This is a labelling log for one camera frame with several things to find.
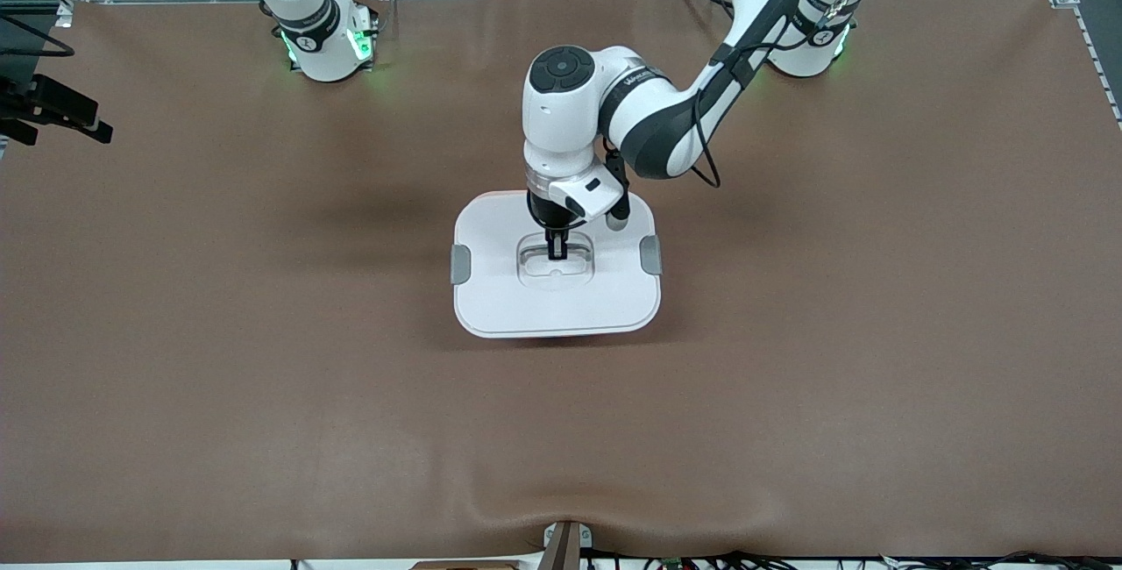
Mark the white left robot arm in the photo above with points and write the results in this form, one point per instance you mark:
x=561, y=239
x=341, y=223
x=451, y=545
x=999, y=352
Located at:
x=649, y=123

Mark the brown wooden block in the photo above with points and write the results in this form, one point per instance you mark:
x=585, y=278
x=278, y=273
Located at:
x=465, y=566

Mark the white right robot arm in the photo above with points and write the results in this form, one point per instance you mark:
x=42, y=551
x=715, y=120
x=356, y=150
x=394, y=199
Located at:
x=316, y=44

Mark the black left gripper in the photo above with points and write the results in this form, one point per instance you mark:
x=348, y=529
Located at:
x=545, y=211

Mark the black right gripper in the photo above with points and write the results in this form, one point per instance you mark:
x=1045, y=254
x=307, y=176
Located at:
x=53, y=103

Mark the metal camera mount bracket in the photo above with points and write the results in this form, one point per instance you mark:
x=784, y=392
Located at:
x=565, y=548

